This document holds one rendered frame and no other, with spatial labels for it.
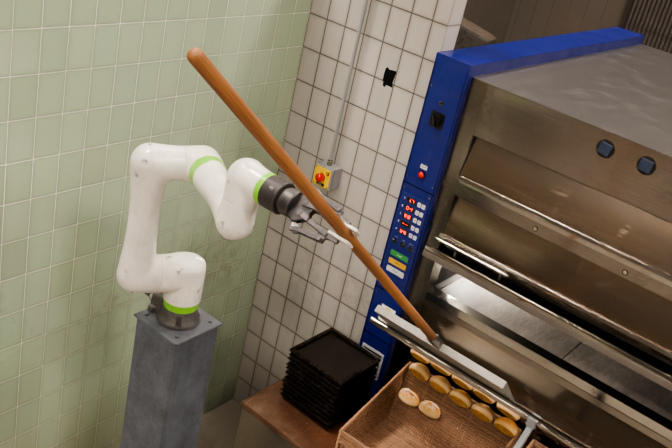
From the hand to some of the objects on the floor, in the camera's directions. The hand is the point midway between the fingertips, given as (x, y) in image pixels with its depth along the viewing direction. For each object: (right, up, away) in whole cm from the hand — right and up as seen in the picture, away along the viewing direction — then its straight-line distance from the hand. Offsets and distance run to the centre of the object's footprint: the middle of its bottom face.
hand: (344, 233), depth 209 cm
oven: (+132, -149, +220) cm, 297 cm away
